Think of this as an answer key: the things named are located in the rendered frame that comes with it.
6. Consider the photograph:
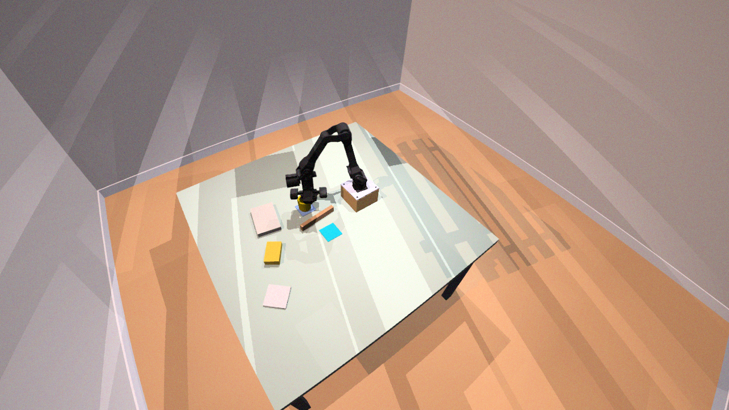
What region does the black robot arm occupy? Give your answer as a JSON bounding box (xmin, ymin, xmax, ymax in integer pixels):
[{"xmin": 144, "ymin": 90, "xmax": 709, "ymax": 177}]
[{"xmin": 285, "ymin": 122, "xmax": 368, "ymax": 204}]

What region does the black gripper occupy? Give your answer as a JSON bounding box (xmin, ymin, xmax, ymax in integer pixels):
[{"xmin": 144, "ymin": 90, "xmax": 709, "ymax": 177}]
[{"xmin": 290, "ymin": 183, "xmax": 327, "ymax": 200}]

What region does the yellow cup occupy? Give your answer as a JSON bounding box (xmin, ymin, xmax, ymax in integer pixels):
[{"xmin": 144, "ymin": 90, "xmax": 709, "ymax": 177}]
[{"xmin": 297, "ymin": 196, "xmax": 312, "ymax": 212}]

